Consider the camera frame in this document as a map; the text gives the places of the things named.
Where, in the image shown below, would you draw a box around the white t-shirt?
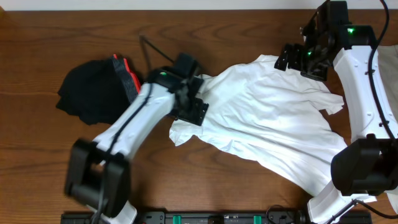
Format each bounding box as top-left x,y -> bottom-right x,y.
169,55 -> 346,196

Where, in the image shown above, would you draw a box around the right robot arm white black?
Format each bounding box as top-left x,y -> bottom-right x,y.
275,24 -> 397,223

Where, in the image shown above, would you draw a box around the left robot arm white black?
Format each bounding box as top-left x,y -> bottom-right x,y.
65,69 -> 208,223

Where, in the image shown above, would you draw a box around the grey beige garment pile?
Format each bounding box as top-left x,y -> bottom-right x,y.
377,45 -> 397,120

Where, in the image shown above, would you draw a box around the black folded garment red trim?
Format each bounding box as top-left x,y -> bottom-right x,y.
55,54 -> 142,126

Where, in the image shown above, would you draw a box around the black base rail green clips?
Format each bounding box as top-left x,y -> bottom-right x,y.
60,210 -> 373,224

